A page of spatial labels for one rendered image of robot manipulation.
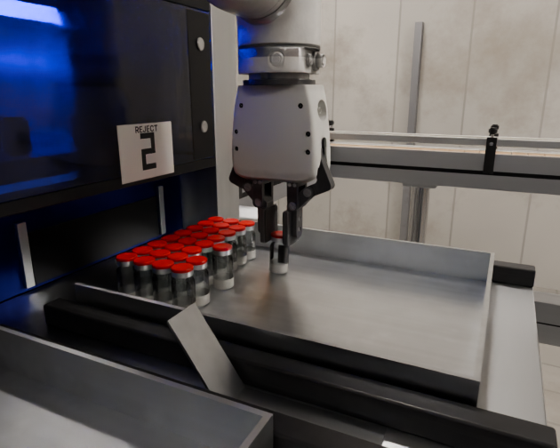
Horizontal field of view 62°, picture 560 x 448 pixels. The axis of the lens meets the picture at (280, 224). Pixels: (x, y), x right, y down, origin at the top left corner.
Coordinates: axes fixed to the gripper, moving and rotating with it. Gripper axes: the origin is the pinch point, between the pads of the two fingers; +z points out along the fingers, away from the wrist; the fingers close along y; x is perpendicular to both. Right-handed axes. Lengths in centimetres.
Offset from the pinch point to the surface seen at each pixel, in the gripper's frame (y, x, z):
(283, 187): 24, -52, 7
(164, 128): 13.5, 2.2, -10.3
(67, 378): 3.3, 26.7, 4.6
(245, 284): 1.8, 4.8, 5.8
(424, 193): -3, -88, 13
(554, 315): -38, -86, 42
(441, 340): -18.9, 8.1, 5.9
